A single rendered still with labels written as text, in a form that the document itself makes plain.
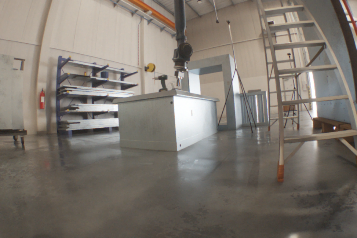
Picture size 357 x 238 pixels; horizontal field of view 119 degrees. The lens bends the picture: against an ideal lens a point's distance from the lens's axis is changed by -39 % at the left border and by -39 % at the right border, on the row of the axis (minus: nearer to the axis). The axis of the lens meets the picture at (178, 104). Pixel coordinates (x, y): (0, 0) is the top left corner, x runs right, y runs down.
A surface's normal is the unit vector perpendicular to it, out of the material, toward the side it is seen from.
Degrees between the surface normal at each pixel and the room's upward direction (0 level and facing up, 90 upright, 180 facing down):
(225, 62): 90
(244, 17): 90
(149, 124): 90
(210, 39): 90
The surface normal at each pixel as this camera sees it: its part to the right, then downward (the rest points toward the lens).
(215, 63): -0.52, -0.02
